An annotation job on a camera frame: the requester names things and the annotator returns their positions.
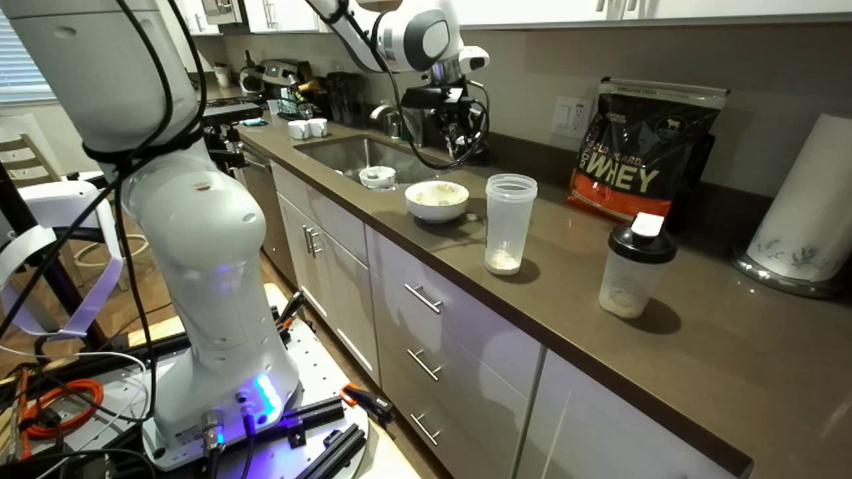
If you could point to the white wall outlet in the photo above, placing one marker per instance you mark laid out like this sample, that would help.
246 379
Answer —
569 115

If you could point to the steel kitchen sink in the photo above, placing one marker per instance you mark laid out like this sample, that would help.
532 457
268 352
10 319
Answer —
354 154

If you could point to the white cups pair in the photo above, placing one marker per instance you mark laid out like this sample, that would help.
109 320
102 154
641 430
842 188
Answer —
306 128

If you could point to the white paper towel roll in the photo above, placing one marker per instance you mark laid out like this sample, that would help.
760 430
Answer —
805 239

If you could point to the drawer handle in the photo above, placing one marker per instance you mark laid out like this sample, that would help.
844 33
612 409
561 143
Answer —
431 438
416 356
418 293

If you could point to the small white container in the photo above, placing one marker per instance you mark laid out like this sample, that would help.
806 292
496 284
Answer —
378 178

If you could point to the drawer handle bottom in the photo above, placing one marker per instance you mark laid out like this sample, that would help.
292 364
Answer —
431 438

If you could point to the drawer handle top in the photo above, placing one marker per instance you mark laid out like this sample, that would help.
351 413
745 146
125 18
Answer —
418 293

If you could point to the drawer handle middle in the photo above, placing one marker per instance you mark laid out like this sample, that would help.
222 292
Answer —
416 356

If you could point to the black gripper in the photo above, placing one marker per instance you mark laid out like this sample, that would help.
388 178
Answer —
452 115

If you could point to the translucent shaker bottle black lid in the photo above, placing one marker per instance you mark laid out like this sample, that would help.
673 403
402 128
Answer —
636 256

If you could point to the open translucent shaker bottle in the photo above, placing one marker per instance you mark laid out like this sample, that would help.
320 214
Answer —
509 211

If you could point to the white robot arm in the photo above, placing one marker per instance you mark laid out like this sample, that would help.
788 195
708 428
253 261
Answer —
117 77

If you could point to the black coffee machine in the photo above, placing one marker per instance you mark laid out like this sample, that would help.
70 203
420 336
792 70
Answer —
286 87

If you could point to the chrome faucet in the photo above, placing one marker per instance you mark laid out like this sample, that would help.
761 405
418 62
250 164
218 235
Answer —
392 120

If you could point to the black whey protein bag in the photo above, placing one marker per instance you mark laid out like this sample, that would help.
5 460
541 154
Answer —
644 146

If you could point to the white bowl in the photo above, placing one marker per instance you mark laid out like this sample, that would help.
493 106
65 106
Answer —
434 202

